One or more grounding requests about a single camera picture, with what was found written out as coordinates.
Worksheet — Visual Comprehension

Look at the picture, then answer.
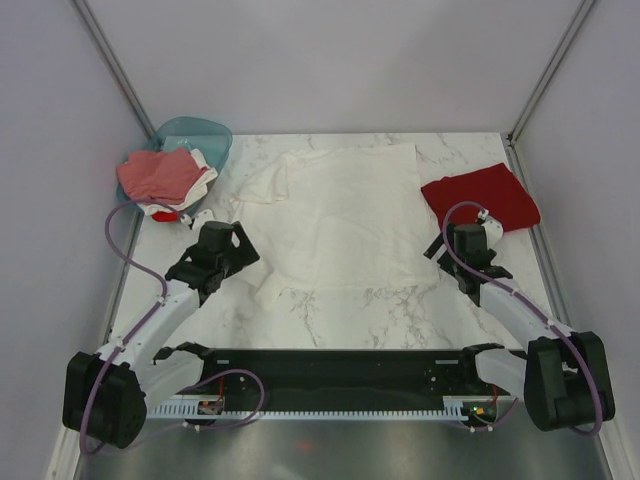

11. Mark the white t shirt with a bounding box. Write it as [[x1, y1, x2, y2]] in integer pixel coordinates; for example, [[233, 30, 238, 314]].
[[233, 143, 439, 308]]

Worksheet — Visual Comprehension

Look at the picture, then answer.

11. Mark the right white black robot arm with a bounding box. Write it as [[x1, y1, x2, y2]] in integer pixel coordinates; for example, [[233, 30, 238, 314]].
[[424, 221, 616, 435]]

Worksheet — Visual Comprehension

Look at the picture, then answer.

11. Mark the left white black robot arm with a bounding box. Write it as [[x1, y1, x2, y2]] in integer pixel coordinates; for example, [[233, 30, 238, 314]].
[[62, 221, 260, 449]]

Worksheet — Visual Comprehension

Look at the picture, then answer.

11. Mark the folded red t shirt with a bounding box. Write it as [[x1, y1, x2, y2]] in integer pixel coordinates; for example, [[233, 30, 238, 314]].
[[421, 164, 541, 233]]

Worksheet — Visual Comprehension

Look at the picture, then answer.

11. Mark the white shirt red trim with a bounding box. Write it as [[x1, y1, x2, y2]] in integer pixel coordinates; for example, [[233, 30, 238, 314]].
[[137, 149, 218, 221]]

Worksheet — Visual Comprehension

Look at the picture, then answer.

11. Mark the pink t shirt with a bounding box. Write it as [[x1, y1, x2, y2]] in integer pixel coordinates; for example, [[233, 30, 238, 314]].
[[116, 148, 207, 205]]

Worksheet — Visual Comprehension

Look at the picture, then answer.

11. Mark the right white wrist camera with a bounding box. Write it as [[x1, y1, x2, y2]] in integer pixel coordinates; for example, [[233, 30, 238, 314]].
[[477, 209, 504, 249]]

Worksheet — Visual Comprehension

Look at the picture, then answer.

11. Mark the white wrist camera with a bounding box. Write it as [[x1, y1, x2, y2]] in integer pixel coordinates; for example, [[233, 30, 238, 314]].
[[477, 209, 504, 249], [189, 209, 215, 231]]

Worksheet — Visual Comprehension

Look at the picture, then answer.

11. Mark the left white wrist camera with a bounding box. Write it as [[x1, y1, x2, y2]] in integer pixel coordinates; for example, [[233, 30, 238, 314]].
[[189, 209, 215, 231]]

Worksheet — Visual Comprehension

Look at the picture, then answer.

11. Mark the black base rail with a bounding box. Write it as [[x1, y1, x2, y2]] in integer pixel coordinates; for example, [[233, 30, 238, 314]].
[[172, 347, 531, 414]]

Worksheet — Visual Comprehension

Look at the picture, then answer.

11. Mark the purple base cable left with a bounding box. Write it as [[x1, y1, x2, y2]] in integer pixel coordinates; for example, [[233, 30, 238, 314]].
[[182, 368, 266, 432]]

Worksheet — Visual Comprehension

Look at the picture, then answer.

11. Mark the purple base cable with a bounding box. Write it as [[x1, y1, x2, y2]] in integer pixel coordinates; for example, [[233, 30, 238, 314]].
[[182, 368, 266, 432], [462, 394, 519, 434]]

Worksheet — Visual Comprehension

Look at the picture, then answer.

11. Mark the white slotted cable duct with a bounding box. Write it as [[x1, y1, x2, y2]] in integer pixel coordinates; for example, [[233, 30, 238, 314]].
[[147, 395, 468, 422]]

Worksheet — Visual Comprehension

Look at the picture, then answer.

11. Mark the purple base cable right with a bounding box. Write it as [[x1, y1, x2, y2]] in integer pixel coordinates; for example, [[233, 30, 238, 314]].
[[462, 394, 519, 434]]

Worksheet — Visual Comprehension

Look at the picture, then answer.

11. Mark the right aluminium frame post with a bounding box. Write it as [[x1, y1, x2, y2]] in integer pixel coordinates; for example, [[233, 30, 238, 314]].
[[502, 0, 599, 148]]

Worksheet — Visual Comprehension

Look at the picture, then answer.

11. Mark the aluminium frame post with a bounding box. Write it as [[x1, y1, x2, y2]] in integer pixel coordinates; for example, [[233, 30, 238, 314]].
[[502, 0, 599, 148], [69, 0, 155, 138]]

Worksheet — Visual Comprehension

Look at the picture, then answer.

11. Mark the left aluminium frame post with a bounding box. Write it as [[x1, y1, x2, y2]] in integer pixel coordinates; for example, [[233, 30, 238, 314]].
[[69, 0, 155, 138]]

